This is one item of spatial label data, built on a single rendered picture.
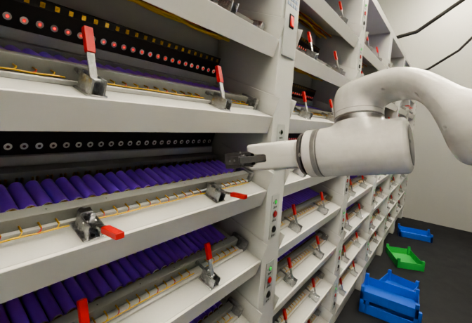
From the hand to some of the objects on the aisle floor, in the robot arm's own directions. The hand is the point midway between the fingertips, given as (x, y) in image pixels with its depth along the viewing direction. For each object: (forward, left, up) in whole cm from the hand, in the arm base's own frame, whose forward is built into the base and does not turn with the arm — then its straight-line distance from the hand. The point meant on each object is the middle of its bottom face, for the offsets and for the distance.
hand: (239, 159), depth 60 cm
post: (+14, -89, -103) cm, 136 cm away
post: (+11, -19, -103) cm, 105 cm away
